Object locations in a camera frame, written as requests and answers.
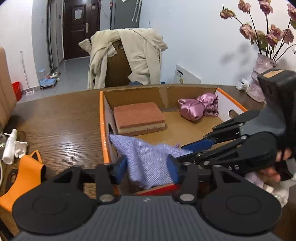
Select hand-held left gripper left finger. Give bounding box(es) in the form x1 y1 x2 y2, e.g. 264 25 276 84
52 155 129 204

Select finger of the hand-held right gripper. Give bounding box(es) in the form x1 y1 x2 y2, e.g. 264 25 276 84
175 133 277 168
181 110 261 153

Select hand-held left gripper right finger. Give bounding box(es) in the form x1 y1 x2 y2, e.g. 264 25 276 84
166 154 246 204

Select purple knitted cloth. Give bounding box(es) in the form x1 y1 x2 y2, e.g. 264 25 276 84
109 134 194 189

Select red orange cardboard box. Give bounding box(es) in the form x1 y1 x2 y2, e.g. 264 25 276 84
99 85 248 198

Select person's right hand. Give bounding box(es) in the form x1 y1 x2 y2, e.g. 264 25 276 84
258 139 296 184

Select pink satin scrunchie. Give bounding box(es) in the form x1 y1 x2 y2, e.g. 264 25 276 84
178 93 219 121

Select pink glass vase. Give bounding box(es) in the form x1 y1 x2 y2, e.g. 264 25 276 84
247 53 284 103

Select small white bottle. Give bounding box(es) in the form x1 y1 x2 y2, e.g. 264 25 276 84
236 78 250 91

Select white flat board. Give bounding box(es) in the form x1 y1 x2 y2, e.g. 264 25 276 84
173 64 201 84

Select dried pink roses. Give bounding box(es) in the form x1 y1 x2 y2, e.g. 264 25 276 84
220 0 296 63

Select orange fabric cap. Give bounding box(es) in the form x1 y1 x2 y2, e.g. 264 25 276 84
0 150 47 213

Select brown wooden chair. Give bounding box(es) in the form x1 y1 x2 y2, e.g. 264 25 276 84
105 40 162 88

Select small white cloth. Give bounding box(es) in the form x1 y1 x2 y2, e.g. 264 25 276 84
14 141 28 158

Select beige coat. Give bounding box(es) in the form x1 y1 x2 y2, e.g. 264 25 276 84
79 28 168 90

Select white spray bottle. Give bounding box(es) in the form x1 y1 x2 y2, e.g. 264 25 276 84
2 129 18 165

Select red bucket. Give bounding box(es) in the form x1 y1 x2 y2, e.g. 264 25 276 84
11 81 23 102

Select white mop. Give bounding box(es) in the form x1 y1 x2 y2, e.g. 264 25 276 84
20 50 35 95

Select brown padded sofa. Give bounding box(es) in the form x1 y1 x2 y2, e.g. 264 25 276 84
0 46 17 131

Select dark brown door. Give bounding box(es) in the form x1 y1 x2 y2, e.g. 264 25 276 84
63 0 101 61

